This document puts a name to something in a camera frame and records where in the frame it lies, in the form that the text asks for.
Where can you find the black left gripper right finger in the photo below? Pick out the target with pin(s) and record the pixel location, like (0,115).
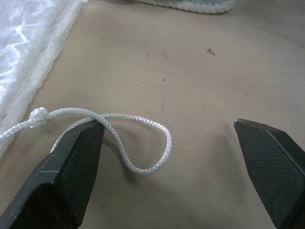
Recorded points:
(274,167)

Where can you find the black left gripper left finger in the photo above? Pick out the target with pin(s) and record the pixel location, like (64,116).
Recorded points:
(57,181)

